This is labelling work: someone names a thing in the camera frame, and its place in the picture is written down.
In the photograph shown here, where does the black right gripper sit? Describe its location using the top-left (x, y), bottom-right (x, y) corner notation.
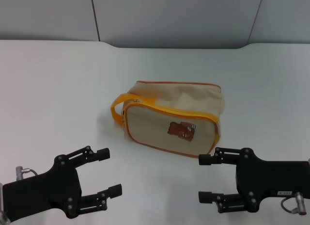
top-left (198, 147), bottom-right (310, 214)

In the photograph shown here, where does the gripper cable with connector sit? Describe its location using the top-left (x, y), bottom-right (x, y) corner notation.
top-left (280, 192), bottom-right (308, 215)
top-left (15, 166), bottom-right (38, 181)

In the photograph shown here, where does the left gripper cable with connector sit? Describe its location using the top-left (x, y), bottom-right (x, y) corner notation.
top-left (15, 166), bottom-right (38, 181)

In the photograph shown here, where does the beige food bag orange trim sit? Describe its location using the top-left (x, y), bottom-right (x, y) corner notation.
top-left (110, 80), bottom-right (226, 159)

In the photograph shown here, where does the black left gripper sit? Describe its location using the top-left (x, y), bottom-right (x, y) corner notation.
top-left (1, 145), bottom-right (123, 222)

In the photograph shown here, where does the right gripper cable with connector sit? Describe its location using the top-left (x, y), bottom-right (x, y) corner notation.
top-left (280, 192), bottom-right (308, 215)

